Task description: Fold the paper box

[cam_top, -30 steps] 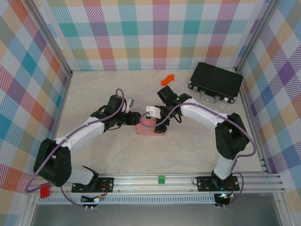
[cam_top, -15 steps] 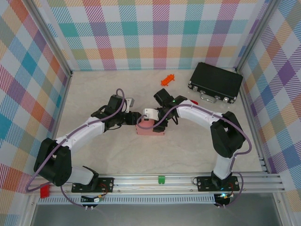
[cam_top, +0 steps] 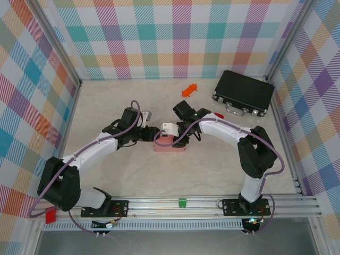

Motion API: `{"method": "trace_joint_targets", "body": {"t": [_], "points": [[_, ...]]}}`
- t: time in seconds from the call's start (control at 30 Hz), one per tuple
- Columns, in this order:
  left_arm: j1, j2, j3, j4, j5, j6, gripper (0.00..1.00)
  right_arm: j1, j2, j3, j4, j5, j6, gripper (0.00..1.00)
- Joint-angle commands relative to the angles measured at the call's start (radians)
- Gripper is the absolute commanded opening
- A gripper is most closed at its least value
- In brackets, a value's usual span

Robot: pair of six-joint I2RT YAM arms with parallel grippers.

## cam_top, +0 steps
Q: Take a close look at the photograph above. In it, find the orange plastic toy piece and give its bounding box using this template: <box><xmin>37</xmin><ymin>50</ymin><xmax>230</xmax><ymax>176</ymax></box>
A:
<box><xmin>181</xmin><ymin>82</ymin><xmax>199</xmax><ymax>98</ymax></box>

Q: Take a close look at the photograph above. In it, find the red block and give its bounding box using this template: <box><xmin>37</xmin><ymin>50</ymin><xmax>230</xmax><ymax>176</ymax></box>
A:
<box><xmin>45</xmin><ymin>206</ymin><xmax>57</xmax><ymax>224</ymax></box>

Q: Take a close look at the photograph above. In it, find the grey metal panel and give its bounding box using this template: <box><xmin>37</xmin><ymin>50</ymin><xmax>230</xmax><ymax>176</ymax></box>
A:
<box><xmin>34</xmin><ymin>230</ymin><xmax>319</xmax><ymax>255</ymax></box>

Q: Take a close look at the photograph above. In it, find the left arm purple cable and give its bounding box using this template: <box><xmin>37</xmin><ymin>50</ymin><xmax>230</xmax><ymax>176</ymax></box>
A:
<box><xmin>28</xmin><ymin>99</ymin><xmax>142</xmax><ymax>236</ymax></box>

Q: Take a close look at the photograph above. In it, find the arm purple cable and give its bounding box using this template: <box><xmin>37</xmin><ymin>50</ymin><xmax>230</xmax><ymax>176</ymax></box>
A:
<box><xmin>28</xmin><ymin>99</ymin><xmax>142</xmax><ymax>236</ymax></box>
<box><xmin>154</xmin><ymin>118</ymin><xmax>286</xmax><ymax>236</ymax></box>

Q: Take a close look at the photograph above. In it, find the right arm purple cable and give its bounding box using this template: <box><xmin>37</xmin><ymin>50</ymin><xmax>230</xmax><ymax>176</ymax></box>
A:
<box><xmin>154</xmin><ymin>118</ymin><xmax>286</xmax><ymax>236</ymax></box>

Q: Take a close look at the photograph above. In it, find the left aluminium floor rail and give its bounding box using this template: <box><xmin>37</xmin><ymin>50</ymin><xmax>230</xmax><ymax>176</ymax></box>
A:
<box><xmin>46</xmin><ymin>81</ymin><xmax>83</xmax><ymax>199</ymax></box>

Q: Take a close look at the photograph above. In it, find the aluminium floor rail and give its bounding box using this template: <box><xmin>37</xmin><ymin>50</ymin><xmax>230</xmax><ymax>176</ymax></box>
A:
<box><xmin>46</xmin><ymin>81</ymin><xmax>83</xmax><ymax>199</ymax></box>
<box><xmin>266</xmin><ymin>78</ymin><xmax>305</xmax><ymax>197</ymax></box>

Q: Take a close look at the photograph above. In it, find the black case with handle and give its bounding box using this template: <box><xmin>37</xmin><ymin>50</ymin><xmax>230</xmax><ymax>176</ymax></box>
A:
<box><xmin>211</xmin><ymin>70</ymin><xmax>275</xmax><ymax>118</ymax></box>

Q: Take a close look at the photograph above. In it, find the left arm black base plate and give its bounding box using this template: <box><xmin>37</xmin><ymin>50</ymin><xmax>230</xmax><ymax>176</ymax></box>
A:
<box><xmin>80</xmin><ymin>199</ymin><xmax>130</xmax><ymax>218</ymax></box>

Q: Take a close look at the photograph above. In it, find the aluminium frame cross rail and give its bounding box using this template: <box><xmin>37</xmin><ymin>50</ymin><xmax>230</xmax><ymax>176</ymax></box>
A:
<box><xmin>28</xmin><ymin>195</ymin><xmax>322</xmax><ymax>221</ymax></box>

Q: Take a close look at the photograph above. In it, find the right aluminium floor rail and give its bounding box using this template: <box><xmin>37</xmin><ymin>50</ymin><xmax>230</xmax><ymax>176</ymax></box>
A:
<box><xmin>266</xmin><ymin>78</ymin><xmax>305</xmax><ymax>197</ymax></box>

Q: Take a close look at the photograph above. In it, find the left aluminium frame post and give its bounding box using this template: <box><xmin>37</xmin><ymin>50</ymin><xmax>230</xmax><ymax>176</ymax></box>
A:
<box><xmin>26</xmin><ymin>0</ymin><xmax>83</xmax><ymax>90</ymax></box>

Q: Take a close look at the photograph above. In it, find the aluminium frame post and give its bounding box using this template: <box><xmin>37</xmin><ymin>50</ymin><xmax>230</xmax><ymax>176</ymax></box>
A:
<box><xmin>265</xmin><ymin>0</ymin><xmax>314</xmax><ymax>83</ymax></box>
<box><xmin>26</xmin><ymin>0</ymin><xmax>83</xmax><ymax>90</ymax></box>

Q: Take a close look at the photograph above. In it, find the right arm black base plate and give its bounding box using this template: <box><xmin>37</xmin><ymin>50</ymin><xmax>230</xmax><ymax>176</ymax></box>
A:
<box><xmin>222</xmin><ymin>198</ymin><xmax>272</xmax><ymax>217</ymax></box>

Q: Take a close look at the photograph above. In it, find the left arm wire connector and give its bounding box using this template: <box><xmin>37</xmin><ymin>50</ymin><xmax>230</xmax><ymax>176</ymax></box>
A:
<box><xmin>91</xmin><ymin>219</ymin><xmax>120</xmax><ymax>230</ymax></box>

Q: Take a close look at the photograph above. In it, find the arm wire connector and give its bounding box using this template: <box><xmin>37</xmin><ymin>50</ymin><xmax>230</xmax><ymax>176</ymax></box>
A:
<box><xmin>243</xmin><ymin>216</ymin><xmax>264</xmax><ymax>227</ymax></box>
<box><xmin>91</xmin><ymin>219</ymin><xmax>120</xmax><ymax>230</ymax></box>

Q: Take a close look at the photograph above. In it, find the grey slotted cable duct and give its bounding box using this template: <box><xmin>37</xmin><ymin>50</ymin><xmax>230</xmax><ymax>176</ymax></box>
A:
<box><xmin>42</xmin><ymin>219</ymin><xmax>244</xmax><ymax>232</ymax></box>

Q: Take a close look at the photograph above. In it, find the right aluminium frame post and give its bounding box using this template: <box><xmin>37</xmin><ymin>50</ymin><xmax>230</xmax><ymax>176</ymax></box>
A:
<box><xmin>265</xmin><ymin>0</ymin><xmax>314</xmax><ymax>83</ymax></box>

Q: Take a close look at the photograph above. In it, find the right arm wire connector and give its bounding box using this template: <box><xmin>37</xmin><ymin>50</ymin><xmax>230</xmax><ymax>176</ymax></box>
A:
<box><xmin>243</xmin><ymin>216</ymin><xmax>264</xmax><ymax>227</ymax></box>

